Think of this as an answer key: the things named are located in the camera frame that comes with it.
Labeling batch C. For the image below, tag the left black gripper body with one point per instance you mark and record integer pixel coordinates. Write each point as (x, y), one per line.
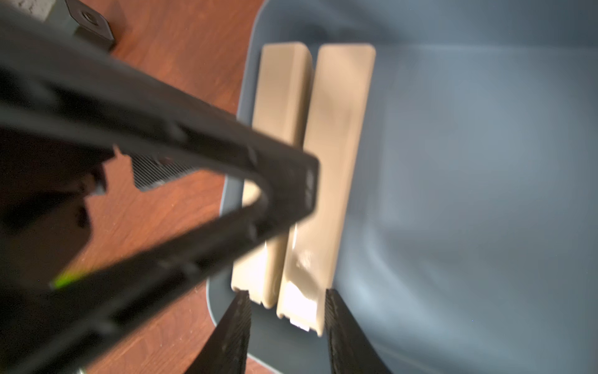
(58, 125)

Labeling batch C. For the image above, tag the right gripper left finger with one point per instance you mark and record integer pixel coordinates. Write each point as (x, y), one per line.
(226, 349)

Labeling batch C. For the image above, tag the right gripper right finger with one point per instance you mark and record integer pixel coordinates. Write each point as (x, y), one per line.
(349, 349)

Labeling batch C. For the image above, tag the blue plastic tray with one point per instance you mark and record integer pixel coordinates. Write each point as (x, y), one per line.
(470, 241)

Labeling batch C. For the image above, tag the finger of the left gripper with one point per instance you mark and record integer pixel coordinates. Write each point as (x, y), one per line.
(154, 119)
(152, 172)

